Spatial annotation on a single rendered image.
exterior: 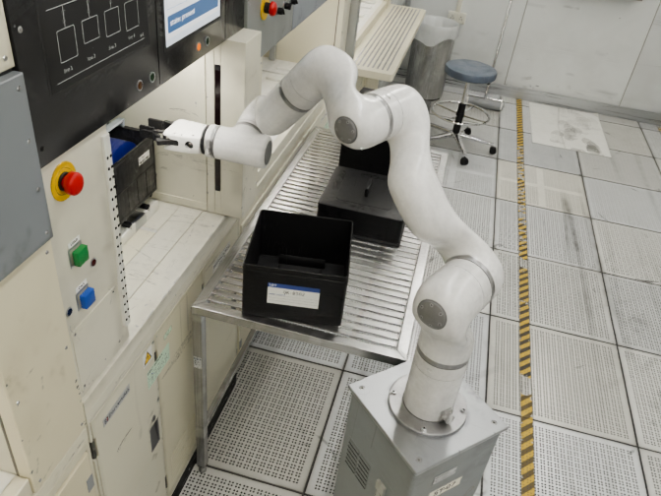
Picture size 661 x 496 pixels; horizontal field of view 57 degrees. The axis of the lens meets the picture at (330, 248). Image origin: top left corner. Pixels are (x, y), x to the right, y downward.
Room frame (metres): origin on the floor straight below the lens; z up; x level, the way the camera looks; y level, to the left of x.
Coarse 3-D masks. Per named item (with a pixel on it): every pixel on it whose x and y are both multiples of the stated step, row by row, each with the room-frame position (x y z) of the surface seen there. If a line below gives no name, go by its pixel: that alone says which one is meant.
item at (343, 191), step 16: (336, 176) 1.90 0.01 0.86; (352, 176) 1.91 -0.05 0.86; (368, 176) 1.93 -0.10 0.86; (384, 176) 1.94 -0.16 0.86; (336, 192) 1.79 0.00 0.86; (352, 192) 1.80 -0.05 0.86; (368, 192) 1.78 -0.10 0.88; (384, 192) 1.83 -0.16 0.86; (320, 208) 1.70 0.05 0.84; (336, 208) 1.69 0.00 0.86; (352, 208) 1.70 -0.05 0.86; (368, 208) 1.71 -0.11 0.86; (384, 208) 1.72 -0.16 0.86; (368, 224) 1.67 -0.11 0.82; (384, 224) 1.67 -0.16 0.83; (400, 224) 1.66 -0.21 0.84; (368, 240) 1.67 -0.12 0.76; (384, 240) 1.67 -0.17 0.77; (400, 240) 1.69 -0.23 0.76
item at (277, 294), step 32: (256, 224) 1.42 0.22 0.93; (288, 224) 1.51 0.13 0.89; (320, 224) 1.51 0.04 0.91; (352, 224) 1.49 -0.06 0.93; (256, 256) 1.44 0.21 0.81; (288, 256) 1.48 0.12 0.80; (320, 256) 1.51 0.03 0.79; (256, 288) 1.24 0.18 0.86; (288, 288) 1.23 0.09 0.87; (320, 288) 1.24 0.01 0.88; (320, 320) 1.24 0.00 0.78
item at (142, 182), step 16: (112, 128) 1.50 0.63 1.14; (128, 128) 1.54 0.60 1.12; (144, 144) 1.48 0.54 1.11; (128, 160) 1.39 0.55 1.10; (144, 160) 1.47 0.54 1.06; (128, 176) 1.39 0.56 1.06; (144, 176) 1.47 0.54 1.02; (128, 192) 1.38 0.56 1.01; (144, 192) 1.46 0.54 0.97; (128, 208) 1.37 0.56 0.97; (144, 208) 1.48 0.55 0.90; (128, 224) 1.37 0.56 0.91
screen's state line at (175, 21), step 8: (200, 0) 1.38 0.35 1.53; (208, 0) 1.43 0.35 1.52; (216, 0) 1.48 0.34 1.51; (184, 8) 1.31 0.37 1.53; (192, 8) 1.34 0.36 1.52; (200, 8) 1.38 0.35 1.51; (208, 8) 1.43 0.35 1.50; (168, 16) 1.23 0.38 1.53; (176, 16) 1.27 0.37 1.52; (184, 16) 1.30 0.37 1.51; (192, 16) 1.34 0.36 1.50; (168, 24) 1.23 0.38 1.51; (176, 24) 1.27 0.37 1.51; (184, 24) 1.30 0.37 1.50; (168, 32) 1.23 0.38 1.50
